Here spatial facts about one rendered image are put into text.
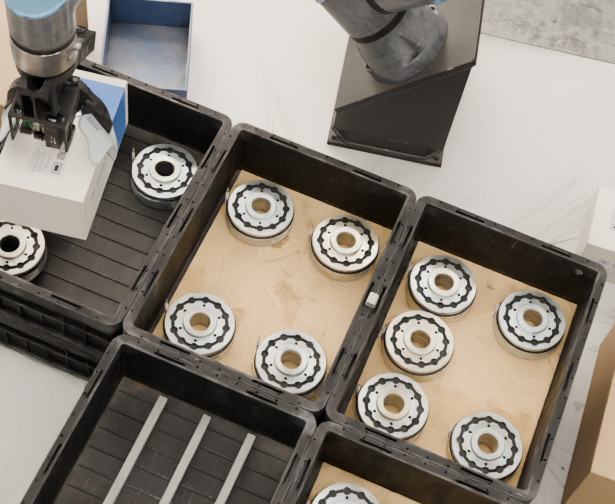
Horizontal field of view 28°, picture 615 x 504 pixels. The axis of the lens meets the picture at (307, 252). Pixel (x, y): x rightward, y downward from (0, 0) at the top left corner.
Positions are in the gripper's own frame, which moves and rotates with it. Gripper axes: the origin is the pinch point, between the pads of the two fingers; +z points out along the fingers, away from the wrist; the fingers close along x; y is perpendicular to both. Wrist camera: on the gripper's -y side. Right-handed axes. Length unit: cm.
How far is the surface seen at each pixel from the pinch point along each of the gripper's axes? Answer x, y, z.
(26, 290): -1.9, 13.4, 17.6
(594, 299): 76, -6, 18
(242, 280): 25.6, -1.5, 27.8
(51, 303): 1.9, 14.2, 18.1
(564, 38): 85, -143, 112
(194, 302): 19.9, 5.5, 24.9
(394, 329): 49, 2, 25
